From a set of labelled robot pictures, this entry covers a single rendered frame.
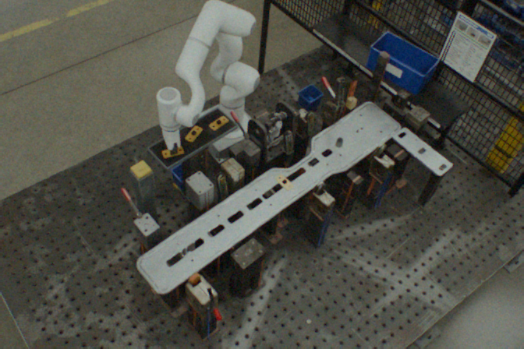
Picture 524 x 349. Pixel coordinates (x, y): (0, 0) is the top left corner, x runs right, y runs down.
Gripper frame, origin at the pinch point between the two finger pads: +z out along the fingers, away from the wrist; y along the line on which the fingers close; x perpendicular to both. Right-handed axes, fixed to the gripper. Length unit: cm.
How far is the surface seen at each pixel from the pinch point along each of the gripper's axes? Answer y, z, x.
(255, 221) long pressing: 32.5, 18.6, 24.5
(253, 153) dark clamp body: 4.6, 10.9, 33.8
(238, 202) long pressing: 21.9, 18.6, 21.1
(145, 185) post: 7.5, 9.8, -14.0
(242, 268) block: 51, 16, 12
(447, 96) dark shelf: -3, 16, 139
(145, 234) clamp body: 27.7, 12.6, -19.3
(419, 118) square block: 8, 13, 116
